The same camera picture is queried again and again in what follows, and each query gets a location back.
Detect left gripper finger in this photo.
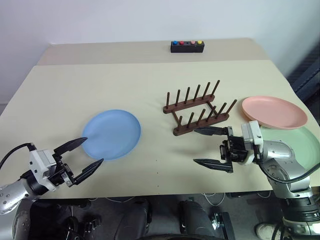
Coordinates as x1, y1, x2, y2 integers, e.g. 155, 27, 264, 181
71, 157, 105, 186
53, 137, 89, 159

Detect green plastic plate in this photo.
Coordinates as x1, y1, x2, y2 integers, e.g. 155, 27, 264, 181
259, 124, 320, 173

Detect dark rounded shape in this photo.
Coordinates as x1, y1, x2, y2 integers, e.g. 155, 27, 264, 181
177, 197, 214, 240

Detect beige table mat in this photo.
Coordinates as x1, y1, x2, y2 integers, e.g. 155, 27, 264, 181
0, 59, 320, 200

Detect pink plastic plate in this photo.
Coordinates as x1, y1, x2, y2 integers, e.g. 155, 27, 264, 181
241, 96, 308, 130

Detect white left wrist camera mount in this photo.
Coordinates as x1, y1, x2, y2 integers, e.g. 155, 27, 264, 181
28, 149, 60, 193

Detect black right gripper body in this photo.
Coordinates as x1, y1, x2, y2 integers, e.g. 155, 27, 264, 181
218, 134, 249, 164

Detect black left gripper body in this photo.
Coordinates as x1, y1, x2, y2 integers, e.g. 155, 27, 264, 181
48, 152, 77, 188

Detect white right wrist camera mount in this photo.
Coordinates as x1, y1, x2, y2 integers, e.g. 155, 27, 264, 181
240, 120, 265, 166

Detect white floor cable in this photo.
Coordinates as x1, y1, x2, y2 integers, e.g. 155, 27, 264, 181
201, 191, 226, 206

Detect black button box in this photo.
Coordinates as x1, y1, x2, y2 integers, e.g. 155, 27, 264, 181
170, 40, 205, 54

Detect blue plastic plate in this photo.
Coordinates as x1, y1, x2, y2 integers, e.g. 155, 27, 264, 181
81, 109, 142, 161

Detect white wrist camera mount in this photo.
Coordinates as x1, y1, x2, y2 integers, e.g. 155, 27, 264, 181
240, 120, 265, 166
28, 149, 60, 193

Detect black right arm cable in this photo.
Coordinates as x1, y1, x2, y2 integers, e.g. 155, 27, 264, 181
254, 144, 320, 185

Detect black metal base bracket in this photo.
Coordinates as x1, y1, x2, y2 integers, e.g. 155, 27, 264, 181
209, 211, 236, 240

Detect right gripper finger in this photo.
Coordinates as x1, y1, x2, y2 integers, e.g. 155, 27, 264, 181
192, 157, 235, 174
193, 126, 235, 137

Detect dark striped fabric object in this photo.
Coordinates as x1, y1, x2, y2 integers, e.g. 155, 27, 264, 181
287, 44, 320, 101

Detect brown wooden dish rack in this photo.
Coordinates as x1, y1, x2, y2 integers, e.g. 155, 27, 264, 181
162, 79, 238, 137

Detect white sneaker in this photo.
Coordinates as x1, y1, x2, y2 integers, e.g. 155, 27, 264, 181
254, 223, 283, 240

